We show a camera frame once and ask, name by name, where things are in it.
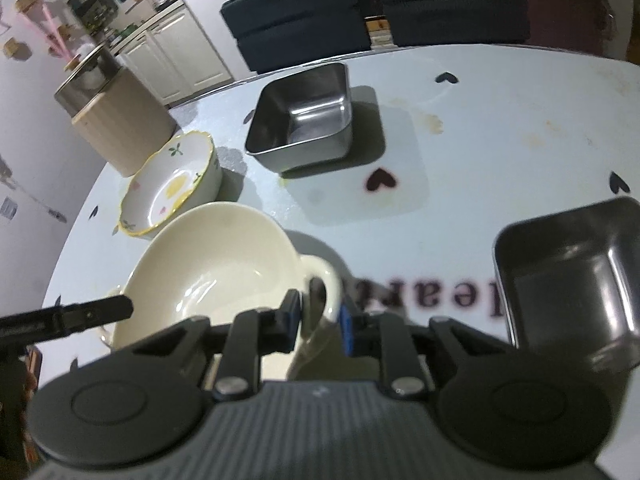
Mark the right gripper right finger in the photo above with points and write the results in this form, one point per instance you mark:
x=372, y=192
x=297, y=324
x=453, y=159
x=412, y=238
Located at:
x=386, y=338

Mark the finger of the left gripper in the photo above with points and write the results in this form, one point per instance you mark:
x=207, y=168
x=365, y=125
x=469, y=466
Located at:
x=61, y=321

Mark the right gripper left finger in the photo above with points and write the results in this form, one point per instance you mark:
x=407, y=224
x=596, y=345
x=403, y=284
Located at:
x=252, y=335

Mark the cream ceramic bowl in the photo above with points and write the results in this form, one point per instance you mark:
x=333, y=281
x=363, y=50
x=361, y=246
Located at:
x=218, y=260

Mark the square steel container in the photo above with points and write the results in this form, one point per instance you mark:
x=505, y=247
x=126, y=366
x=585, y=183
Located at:
x=569, y=284
x=302, y=120

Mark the floral yellow-rimmed bowl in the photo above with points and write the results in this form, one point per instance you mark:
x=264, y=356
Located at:
x=181, y=175

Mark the beige ribbed canister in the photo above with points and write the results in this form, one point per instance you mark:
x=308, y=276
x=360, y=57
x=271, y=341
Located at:
x=114, y=112

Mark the white kitchen cabinet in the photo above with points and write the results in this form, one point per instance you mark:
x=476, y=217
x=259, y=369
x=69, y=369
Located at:
x=172, y=57

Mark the dark blue sofa left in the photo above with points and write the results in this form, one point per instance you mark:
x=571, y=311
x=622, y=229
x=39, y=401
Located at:
x=276, y=34

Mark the dark blue sofa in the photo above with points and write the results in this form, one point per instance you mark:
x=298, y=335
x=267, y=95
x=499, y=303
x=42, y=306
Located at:
x=276, y=34
x=428, y=22

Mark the dark blue sofa right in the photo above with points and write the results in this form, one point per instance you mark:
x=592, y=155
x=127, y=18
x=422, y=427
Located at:
x=428, y=22

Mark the maroon armchair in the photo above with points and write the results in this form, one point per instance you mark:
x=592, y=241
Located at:
x=583, y=26

